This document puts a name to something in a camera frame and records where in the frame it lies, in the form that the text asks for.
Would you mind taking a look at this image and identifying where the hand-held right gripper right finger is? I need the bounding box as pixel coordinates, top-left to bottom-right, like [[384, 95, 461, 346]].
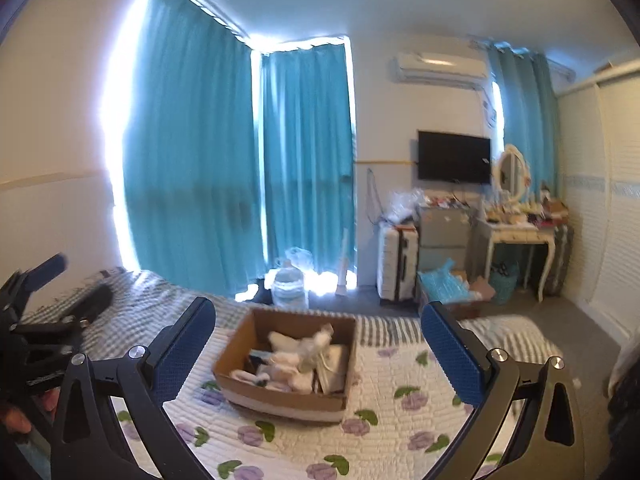
[[420, 301, 586, 480]]

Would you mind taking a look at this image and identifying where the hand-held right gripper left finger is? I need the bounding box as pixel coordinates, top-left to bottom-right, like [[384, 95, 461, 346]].
[[50, 296, 217, 480]]

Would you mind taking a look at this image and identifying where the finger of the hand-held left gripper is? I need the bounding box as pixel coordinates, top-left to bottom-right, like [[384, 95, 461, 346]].
[[15, 252, 69, 293], [17, 284, 113, 333]]

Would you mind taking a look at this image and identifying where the white plush paw toy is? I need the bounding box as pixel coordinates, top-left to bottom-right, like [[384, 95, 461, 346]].
[[267, 330, 313, 361]]

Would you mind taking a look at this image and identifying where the brown cardboard box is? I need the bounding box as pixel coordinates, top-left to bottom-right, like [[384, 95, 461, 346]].
[[212, 307, 358, 426]]

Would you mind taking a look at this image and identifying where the white tissue packet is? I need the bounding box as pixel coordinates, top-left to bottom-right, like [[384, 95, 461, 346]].
[[315, 344, 351, 393]]

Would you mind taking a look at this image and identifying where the white drawstring pouch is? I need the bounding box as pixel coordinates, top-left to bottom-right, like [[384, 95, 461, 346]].
[[297, 324, 336, 368]]

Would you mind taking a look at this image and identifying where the person's left hand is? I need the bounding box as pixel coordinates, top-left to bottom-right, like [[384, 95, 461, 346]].
[[0, 391, 57, 435]]

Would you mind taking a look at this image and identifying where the floral quilted bedspread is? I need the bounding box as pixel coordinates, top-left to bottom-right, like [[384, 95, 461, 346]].
[[15, 267, 563, 361]]

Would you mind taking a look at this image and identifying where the blue plastic bag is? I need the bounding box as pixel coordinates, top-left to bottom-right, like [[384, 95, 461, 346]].
[[417, 258, 473, 306]]

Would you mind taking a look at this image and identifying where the white floral quilt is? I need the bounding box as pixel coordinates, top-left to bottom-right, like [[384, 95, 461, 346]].
[[107, 327, 566, 480]]

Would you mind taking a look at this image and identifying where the teal basket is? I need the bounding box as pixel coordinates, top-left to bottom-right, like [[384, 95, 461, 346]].
[[487, 262, 521, 306]]

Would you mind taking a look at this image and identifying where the dark object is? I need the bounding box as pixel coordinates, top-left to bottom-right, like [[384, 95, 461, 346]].
[[247, 277, 273, 306]]

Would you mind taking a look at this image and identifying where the white suitcase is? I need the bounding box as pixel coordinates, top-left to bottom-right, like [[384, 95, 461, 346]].
[[377, 222, 420, 303]]

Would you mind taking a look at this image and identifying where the large clear water bottle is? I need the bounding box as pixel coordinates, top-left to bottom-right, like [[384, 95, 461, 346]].
[[272, 258, 308, 311]]

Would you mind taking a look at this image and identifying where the white dressing table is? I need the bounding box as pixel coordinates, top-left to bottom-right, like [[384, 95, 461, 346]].
[[472, 217, 558, 303]]

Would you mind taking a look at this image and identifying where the striped grey bag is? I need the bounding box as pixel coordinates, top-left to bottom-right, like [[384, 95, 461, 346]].
[[542, 225, 573, 296]]

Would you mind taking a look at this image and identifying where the clear plastic bag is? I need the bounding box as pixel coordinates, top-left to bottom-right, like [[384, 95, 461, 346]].
[[387, 187, 426, 223]]

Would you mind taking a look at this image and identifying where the dressing table clutter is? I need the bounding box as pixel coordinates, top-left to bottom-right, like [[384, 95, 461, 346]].
[[482, 190, 571, 228]]

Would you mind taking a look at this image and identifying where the dark cloth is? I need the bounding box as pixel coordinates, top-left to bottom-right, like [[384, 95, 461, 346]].
[[597, 360, 640, 480]]

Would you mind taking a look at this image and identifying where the wide teal curtain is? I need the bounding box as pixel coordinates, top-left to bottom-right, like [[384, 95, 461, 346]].
[[122, 0, 266, 296]]

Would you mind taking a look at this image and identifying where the white oval mirror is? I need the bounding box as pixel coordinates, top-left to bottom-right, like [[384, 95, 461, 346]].
[[492, 144, 532, 206]]

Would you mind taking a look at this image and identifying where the white wardrobe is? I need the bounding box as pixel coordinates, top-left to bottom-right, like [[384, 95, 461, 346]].
[[555, 67, 640, 346]]

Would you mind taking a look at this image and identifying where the narrow teal curtain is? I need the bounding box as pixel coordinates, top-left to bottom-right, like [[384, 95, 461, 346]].
[[260, 35, 358, 281]]

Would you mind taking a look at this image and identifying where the short teal curtain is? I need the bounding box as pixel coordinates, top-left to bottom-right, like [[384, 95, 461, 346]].
[[487, 45, 561, 201]]

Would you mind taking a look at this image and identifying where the white air conditioner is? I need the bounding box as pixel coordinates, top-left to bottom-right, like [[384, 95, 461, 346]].
[[390, 50, 488, 92]]

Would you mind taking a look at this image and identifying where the hanging wall cable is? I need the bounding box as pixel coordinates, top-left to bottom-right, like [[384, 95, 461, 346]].
[[367, 167, 381, 223]]

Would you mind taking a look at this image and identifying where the black wall television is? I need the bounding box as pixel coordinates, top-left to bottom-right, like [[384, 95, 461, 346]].
[[417, 130, 492, 185]]

